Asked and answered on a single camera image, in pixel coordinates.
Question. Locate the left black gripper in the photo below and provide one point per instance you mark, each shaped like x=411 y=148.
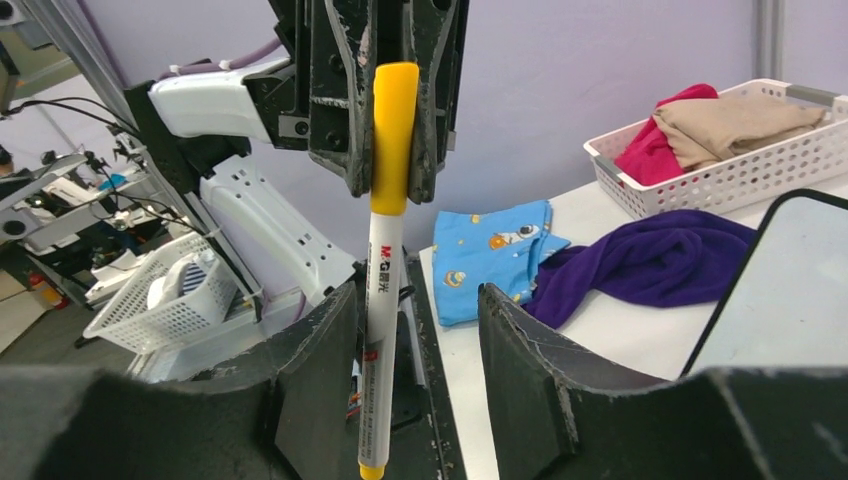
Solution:
x=322 y=104

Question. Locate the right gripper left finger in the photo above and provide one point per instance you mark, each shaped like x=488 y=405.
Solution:
x=278 y=411

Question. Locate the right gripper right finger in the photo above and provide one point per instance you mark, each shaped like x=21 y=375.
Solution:
x=560 y=411

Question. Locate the yellow marker cap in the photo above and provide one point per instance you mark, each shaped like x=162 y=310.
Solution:
x=395 y=99

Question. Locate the white marker pen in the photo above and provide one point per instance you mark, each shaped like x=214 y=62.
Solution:
x=385 y=259

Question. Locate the black framed whiteboard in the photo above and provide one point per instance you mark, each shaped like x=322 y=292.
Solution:
x=787 y=305

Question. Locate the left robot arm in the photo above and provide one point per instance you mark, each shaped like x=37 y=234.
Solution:
x=199 y=121

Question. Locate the background white basket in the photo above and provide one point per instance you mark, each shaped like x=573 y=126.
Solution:
x=181 y=290

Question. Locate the blue patterned cloth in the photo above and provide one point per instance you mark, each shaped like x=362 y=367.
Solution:
x=505 y=248

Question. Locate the purple cloth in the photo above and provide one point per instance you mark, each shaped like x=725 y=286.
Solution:
x=673 y=259

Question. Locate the red cloth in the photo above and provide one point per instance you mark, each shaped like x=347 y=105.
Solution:
x=649 y=158

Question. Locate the beige cloth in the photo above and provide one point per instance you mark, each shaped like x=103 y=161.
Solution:
x=704 y=132

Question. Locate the white plastic basket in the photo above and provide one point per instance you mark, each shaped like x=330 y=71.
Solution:
x=793 y=163

